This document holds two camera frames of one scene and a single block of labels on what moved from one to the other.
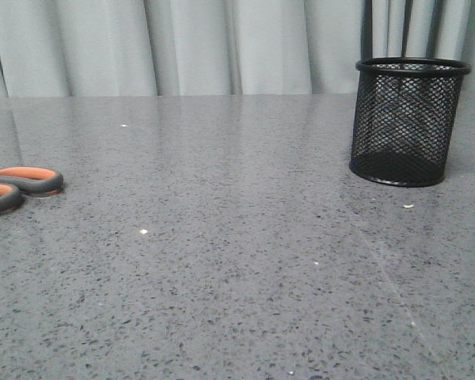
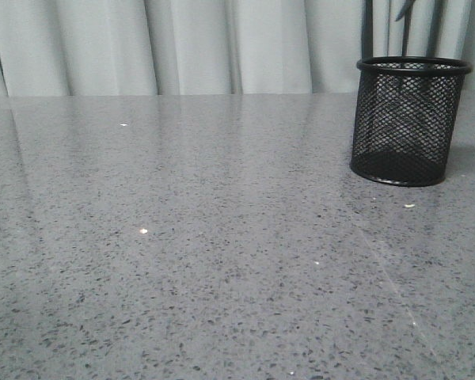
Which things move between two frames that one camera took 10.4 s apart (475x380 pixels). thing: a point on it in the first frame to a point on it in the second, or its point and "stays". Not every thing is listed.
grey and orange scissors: [5, 188] to [405, 10]
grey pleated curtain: [77, 48] stays
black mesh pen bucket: [404, 118] stays
